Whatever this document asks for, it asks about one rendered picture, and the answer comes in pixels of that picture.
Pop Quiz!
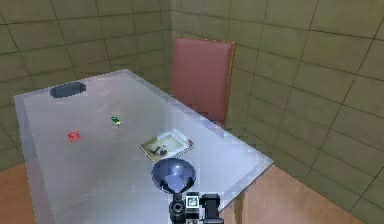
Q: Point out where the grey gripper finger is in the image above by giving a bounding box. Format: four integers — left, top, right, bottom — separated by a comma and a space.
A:
180, 176, 197, 196
158, 179, 179, 197

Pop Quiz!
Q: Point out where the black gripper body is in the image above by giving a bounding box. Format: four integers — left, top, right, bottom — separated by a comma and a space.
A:
168, 193, 187, 224

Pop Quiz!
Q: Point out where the blue bowl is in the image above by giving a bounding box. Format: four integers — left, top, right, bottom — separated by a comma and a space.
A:
150, 157, 197, 195

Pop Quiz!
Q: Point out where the grey table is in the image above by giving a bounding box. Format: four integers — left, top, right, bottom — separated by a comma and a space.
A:
13, 68, 275, 224

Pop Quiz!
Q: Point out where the small red object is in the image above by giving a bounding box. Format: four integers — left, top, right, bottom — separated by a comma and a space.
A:
67, 130, 82, 143

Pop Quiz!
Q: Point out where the red chair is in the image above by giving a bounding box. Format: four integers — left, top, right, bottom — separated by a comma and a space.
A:
168, 35, 238, 129

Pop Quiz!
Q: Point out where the dark grey oval plate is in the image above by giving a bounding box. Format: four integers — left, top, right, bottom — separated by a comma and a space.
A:
49, 81, 87, 99

